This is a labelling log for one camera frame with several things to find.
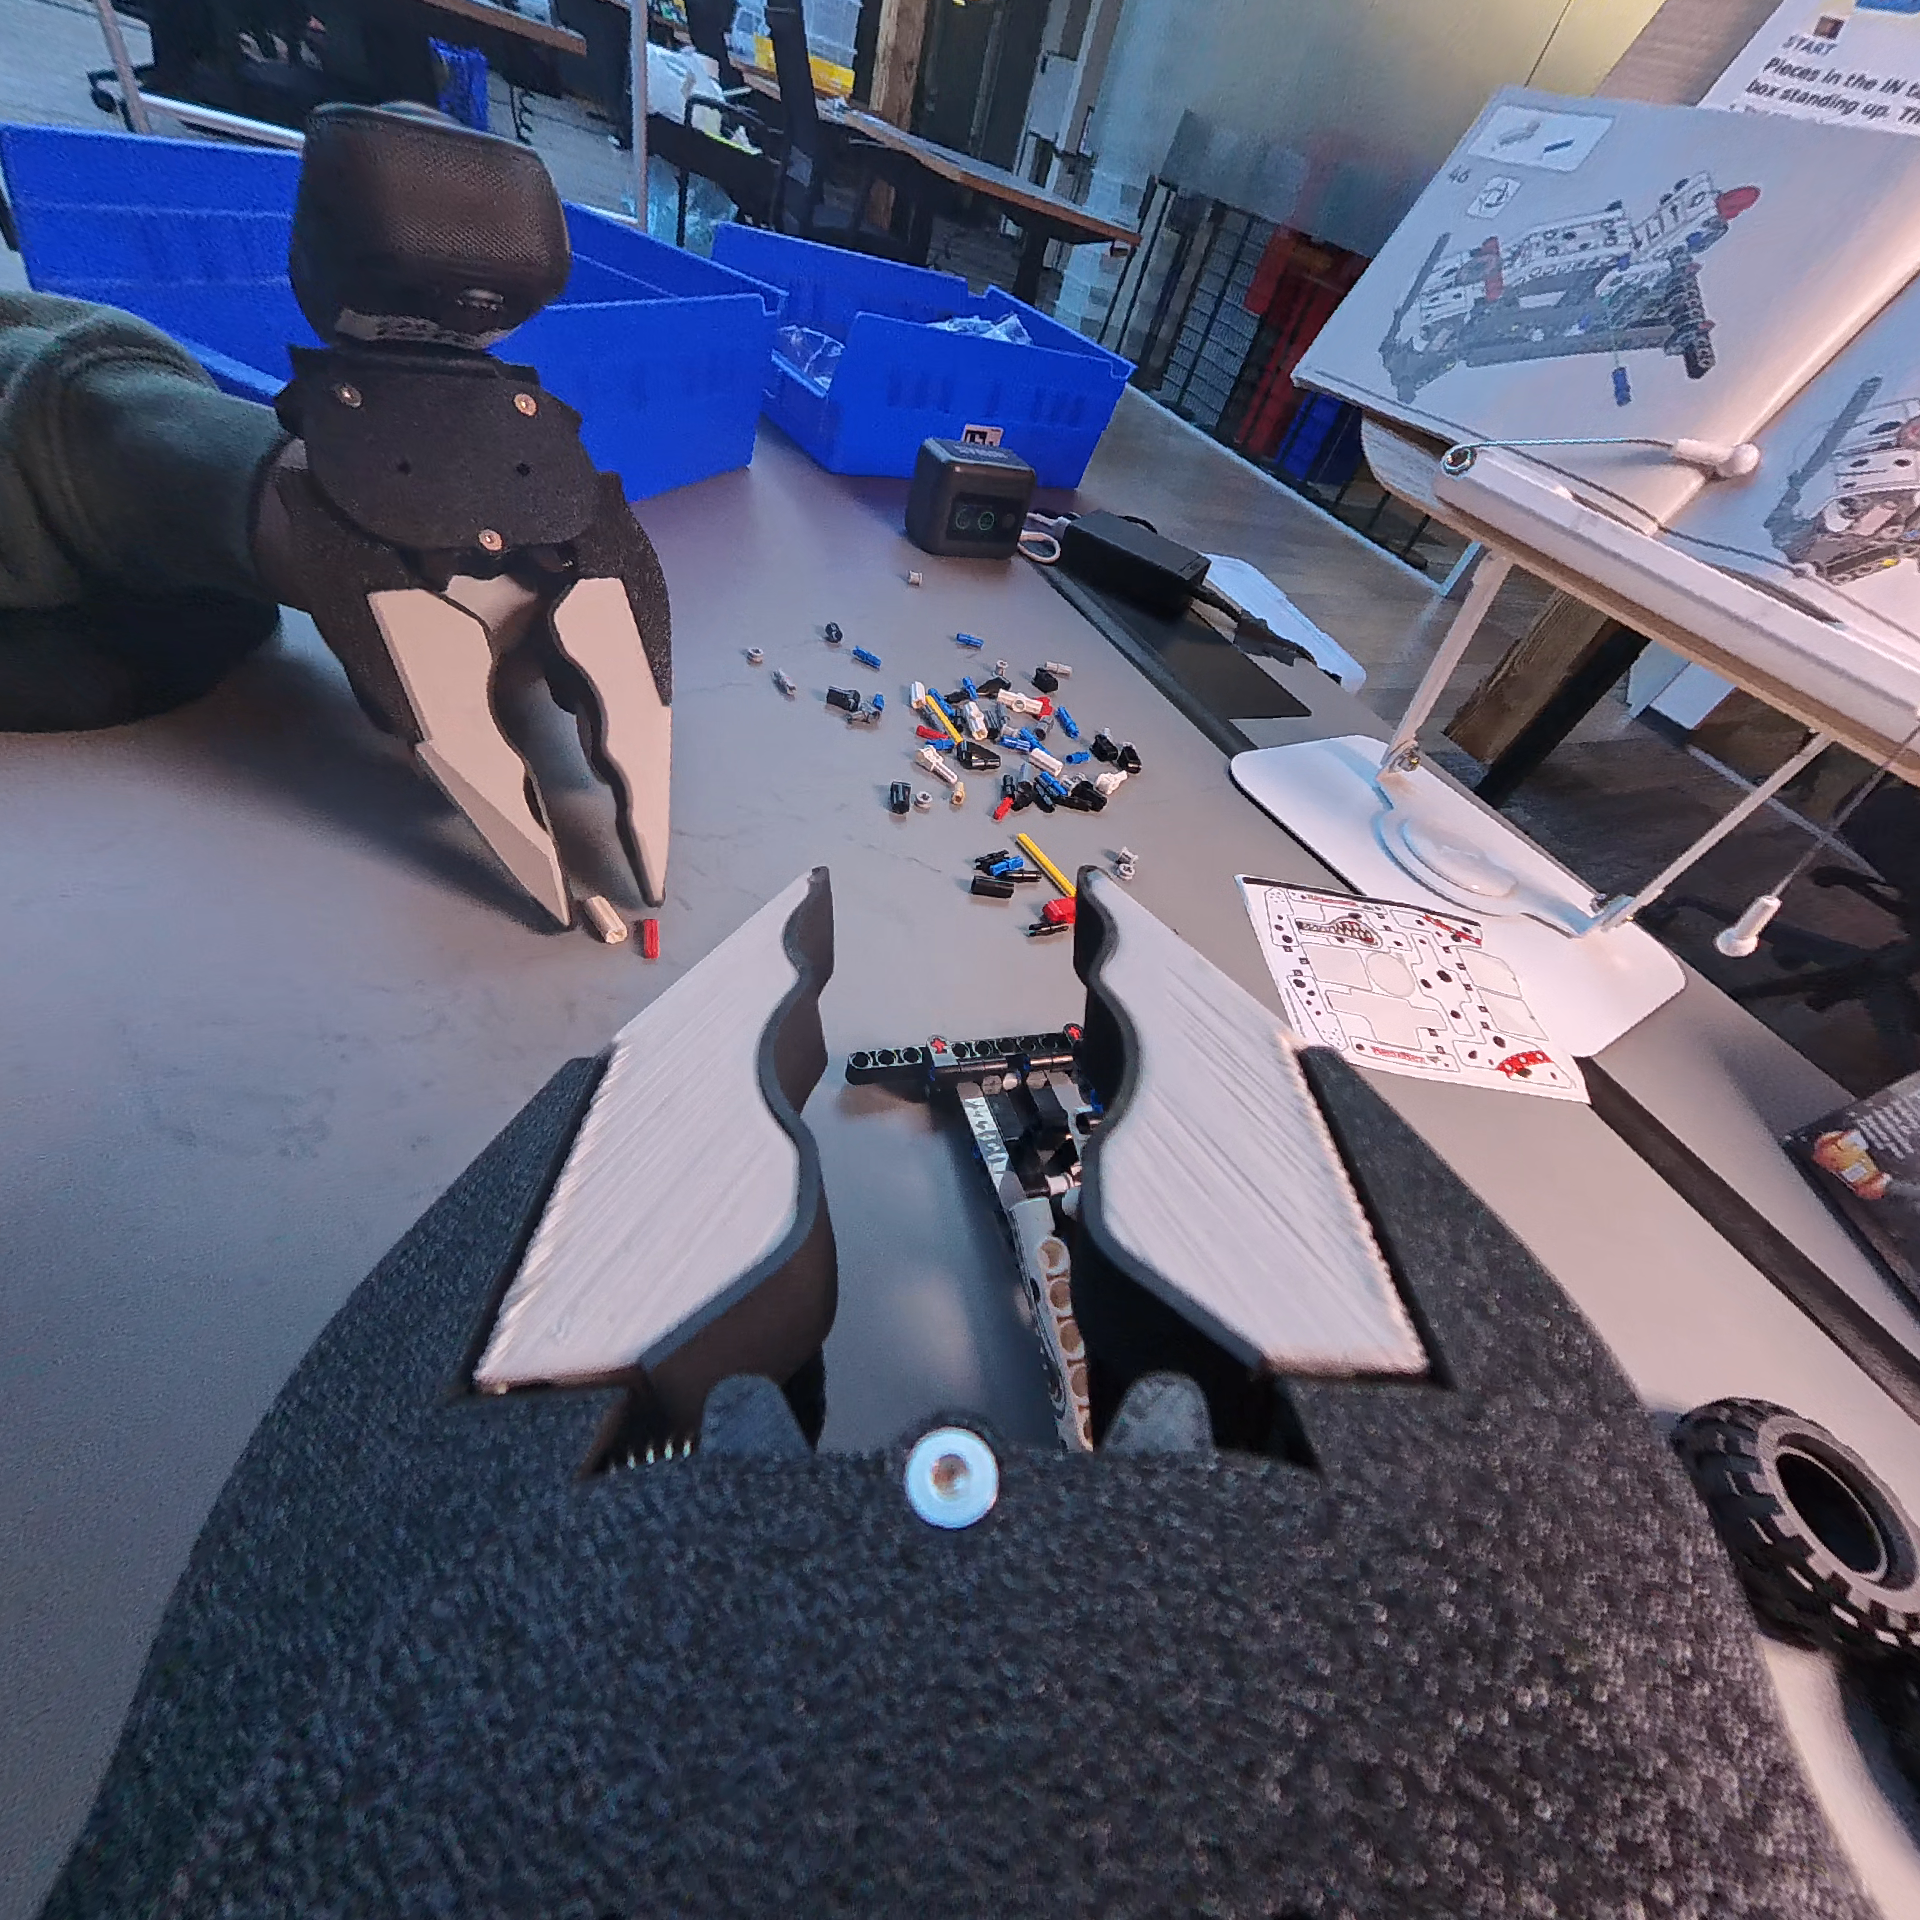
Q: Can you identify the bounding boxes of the clear plastic bags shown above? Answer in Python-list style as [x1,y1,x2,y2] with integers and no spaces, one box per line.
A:
[775,294,1039,396]

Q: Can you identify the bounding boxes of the open building instruction booklet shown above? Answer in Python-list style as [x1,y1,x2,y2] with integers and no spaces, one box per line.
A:
[1296,85,1920,591]

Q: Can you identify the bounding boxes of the grey desk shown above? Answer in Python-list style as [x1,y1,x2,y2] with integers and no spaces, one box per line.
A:
[0,390,1920,1920]

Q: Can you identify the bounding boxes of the toy truck set box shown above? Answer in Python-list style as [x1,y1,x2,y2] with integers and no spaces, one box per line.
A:
[1785,1074,1920,1297]

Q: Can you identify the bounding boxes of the person's left forearm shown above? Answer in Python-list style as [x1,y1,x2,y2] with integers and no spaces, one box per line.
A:
[0,293,302,616]

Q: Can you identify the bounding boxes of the white black toy truck model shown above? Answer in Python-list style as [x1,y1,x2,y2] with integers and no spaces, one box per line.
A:
[848,1031,1136,1455]

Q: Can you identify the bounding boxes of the sticker sheet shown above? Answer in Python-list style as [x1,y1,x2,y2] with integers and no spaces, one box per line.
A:
[1239,878,1593,1105]

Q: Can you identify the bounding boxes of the small black cube device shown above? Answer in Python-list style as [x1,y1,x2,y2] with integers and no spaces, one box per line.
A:
[908,438,1039,562]

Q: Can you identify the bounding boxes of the black desk pad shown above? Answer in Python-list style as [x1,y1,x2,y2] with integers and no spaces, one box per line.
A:
[1035,554,1321,752]

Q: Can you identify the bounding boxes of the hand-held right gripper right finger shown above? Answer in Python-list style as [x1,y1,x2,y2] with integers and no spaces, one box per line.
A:
[1072,878,1435,1412]

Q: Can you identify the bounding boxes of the printed task sheet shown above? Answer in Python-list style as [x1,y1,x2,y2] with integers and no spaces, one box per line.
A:
[1696,0,1920,138]

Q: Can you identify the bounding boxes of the black power adapter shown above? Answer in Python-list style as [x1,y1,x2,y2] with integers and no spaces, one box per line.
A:
[1051,512,1221,626]

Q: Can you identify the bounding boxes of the pile of small toy pieces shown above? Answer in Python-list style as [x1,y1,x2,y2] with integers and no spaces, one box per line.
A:
[766,614,1156,937]

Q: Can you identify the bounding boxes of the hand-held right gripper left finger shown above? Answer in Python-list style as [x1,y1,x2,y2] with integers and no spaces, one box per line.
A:
[470,870,840,1396]

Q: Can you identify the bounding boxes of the blue plastic bin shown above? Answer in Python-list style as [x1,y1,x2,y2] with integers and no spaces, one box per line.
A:
[716,220,1136,488]
[0,121,789,502]

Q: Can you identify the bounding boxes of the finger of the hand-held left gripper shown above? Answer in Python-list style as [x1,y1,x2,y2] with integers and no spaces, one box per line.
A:
[551,564,680,906]
[361,572,579,926]

